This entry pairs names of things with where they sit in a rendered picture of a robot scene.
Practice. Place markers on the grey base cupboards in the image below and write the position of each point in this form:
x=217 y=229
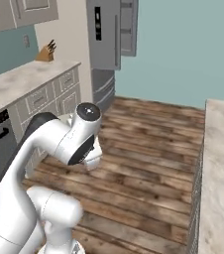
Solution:
x=51 y=96

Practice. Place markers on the grey fridge door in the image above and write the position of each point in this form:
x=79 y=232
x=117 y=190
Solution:
x=106 y=49

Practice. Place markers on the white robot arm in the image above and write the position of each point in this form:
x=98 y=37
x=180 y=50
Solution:
x=34 y=158

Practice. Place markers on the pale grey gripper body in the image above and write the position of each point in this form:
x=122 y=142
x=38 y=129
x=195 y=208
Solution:
x=94 y=157

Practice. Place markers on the wooden knife block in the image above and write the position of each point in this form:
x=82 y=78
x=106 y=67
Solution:
x=45 y=53

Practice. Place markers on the grey island cabinet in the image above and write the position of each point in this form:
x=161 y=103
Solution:
x=196 y=205

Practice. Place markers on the grey freezer drawer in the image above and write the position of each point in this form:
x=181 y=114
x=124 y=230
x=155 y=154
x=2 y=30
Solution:
x=102 y=89

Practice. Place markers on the grey wall cupboards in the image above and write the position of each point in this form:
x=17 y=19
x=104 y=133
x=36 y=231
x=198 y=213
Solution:
x=18 y=11

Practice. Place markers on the grey wall socket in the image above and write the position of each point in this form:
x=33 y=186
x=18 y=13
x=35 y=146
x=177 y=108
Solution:
x=26 y=40

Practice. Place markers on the grey fridge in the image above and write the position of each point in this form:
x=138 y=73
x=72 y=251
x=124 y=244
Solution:
x=129 y=29

